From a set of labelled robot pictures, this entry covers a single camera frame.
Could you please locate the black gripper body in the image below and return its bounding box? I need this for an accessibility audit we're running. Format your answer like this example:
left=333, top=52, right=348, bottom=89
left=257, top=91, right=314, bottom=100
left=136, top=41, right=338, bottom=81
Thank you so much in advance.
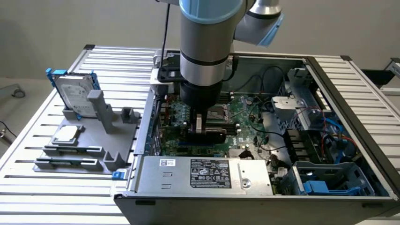
left=178, top=81, right=224, bottom=116

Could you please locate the black graphics card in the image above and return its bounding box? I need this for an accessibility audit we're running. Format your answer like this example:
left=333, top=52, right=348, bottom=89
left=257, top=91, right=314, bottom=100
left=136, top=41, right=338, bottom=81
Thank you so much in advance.
left=186, top=126, right=226, bottom=144

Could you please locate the CPU socket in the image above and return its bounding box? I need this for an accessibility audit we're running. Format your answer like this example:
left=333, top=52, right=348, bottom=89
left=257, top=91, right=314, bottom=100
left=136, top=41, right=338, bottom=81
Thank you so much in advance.
left=206, top=104, right=232, bottom=123

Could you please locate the green motherboard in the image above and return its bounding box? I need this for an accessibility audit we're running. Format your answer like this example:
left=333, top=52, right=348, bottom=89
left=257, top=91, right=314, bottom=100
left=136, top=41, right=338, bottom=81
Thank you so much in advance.
left=156, top=90, right=293, bottom=188

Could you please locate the silver chipset heat sink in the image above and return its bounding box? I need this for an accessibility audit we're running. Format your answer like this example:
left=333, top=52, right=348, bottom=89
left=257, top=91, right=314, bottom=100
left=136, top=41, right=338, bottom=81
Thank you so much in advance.
left=228, top=150, right=249, bottom=160

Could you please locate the silver power supply unit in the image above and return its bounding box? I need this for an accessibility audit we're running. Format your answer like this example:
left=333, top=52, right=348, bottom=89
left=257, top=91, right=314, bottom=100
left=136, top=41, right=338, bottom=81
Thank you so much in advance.
left=132, top=156, right=274, bottom=196

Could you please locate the silver drive cage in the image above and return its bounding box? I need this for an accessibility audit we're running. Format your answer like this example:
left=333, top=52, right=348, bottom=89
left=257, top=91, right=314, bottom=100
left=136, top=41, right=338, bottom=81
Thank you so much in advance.
left=269, top=67, right=326, bottom=132

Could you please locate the grey parts rack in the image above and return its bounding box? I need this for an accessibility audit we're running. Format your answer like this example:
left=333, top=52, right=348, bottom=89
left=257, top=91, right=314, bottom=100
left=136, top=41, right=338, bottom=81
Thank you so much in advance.
left=32, top=90, right=141, bottom=174

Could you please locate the black open PC case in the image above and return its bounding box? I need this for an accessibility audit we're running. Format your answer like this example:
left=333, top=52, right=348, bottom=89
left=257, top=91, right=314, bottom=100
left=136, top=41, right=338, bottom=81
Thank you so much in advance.
left=112, top=50, right=400, bottom=225

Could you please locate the silver hard disk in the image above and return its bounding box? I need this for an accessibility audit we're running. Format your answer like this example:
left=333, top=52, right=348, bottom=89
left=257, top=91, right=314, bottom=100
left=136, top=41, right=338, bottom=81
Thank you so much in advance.
left=50, top=74, right=94, bottom=118

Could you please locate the silver CPU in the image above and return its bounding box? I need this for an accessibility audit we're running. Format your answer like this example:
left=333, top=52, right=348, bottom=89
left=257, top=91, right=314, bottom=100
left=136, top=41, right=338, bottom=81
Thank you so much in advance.
left=52, top=126, right=80, bottom=142

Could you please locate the blue disk caddy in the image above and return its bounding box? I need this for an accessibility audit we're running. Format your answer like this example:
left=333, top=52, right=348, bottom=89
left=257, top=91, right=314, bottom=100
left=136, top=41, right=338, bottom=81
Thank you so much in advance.
left=300, top=180, right=360, bottom=196

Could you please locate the grey disk bay cage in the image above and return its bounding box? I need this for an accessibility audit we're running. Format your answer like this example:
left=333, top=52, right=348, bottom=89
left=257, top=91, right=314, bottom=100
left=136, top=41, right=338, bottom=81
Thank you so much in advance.
left=290, top=161, right=376, bottom=196

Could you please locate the grey caster wheel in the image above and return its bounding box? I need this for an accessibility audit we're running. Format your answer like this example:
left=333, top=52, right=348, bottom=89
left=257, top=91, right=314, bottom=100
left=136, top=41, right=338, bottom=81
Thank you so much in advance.
left=10, top=85, right=26, bottom=98

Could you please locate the neighbouring slat table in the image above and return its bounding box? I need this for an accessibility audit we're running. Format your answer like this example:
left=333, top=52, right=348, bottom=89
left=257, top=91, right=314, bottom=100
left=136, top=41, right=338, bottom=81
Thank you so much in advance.
left=381, top=57, right=400, bottom=96

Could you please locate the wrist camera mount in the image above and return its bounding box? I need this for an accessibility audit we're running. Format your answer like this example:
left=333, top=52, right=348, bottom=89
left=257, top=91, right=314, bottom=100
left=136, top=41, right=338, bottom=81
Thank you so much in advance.
left=149, top=50, right=182, bottom=95

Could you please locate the black looped wire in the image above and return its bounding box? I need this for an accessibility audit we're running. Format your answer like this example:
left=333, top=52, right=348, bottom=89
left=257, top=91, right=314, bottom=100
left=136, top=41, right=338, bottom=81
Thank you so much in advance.
left=260, top=66, right=285, bottom=95

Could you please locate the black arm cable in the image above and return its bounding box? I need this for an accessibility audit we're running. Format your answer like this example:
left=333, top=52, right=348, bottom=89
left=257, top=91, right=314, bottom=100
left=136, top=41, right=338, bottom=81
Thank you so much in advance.
left=160, top=3, right=170, bottom=51

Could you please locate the blue data wire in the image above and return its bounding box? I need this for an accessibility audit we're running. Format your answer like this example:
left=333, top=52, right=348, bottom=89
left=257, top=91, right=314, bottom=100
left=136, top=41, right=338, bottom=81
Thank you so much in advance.
left=322, top=115, right=345, bottom=165

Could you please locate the blue disk carrier frame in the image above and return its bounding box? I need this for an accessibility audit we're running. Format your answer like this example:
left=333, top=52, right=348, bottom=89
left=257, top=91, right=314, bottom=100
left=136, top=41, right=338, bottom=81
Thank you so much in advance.
left=45, top=67, right=101, bottom=120

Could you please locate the red wire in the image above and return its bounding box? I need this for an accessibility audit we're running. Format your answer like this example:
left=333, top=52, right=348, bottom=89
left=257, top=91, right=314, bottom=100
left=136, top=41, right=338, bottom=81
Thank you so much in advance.
left=338, top=137, right=357, bottom=148

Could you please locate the black floor cable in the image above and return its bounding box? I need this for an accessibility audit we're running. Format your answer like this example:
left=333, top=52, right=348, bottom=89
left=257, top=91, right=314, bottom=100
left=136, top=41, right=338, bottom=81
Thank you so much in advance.
left=0, top=121, right=17, bottom=142

